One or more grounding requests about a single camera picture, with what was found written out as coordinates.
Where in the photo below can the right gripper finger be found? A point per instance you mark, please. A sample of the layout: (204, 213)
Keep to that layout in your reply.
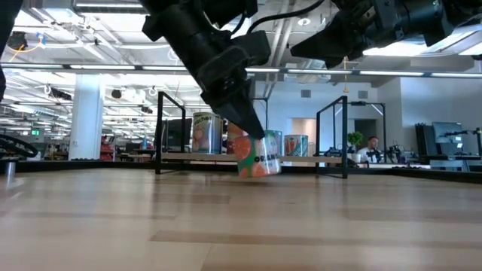
(339, 61)
(335, 39)

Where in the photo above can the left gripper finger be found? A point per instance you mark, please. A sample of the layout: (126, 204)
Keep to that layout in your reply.
(241, 107)

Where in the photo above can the orange label tin can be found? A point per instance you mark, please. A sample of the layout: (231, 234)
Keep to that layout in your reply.
(230, 133)

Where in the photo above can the peaches can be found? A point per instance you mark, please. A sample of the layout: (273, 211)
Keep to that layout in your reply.
(207, 135)

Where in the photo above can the mandarin oranges can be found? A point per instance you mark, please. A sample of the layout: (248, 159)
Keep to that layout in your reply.
(260, 160)

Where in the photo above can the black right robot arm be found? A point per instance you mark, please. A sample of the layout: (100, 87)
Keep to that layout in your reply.
(433, 19)

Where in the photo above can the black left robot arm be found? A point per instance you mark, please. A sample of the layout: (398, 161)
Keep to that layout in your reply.
(226, 7)

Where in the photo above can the bright ceiling light panel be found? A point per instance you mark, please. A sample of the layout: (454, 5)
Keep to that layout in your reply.
(391, 50)

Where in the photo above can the yellow hanging pendant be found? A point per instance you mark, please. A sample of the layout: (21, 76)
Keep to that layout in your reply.
(345, 89)

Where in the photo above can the round white ceiling fixture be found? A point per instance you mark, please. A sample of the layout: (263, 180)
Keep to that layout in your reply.
(304, 22)

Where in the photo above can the dark background screen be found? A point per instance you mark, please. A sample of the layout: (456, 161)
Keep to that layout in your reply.
(177, 135)

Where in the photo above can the dark door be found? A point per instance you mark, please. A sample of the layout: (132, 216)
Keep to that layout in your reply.
(365, 128)

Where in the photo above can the potted green plant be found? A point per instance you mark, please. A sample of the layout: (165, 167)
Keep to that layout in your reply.
(355, 139)

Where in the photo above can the person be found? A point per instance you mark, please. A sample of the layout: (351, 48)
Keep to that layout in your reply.
(372, 143)

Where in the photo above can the black round ceiling speaker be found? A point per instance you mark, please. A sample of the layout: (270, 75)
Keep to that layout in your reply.
(116, 93)

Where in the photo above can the long linear ceiling light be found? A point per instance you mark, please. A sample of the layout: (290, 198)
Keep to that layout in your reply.
(101, 67)

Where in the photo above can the black background robot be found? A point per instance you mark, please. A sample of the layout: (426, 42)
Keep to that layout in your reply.
(393, 152)

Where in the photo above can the rectangular ceiling light fixture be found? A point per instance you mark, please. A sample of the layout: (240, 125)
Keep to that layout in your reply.
(109, 5)

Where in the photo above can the black computer tower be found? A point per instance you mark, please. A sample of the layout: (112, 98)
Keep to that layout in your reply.
(423, 139)

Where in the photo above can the computer monitor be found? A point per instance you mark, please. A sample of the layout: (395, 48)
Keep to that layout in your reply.
(446, 131)

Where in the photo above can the white building column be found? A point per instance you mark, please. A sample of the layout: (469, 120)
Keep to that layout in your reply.
(86, 120)

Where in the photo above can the grey background desk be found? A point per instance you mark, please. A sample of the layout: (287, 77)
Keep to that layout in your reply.
(452, 162)

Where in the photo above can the black ceiling dome device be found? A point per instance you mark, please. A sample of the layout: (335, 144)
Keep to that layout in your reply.
(17, 39)

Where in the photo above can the grey wall vent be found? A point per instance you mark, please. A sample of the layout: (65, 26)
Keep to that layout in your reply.
(362, 94)
(305, 93)

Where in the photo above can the thin black background frame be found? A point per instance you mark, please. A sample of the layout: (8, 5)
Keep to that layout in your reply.
(359, 103)

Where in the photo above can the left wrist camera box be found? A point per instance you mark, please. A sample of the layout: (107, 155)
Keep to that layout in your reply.
(254, 47)

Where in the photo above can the black metal shelf frame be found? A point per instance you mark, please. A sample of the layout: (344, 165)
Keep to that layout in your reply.
(159, 131)

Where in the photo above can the silver metal post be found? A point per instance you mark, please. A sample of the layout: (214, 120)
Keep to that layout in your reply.
(10, 169)

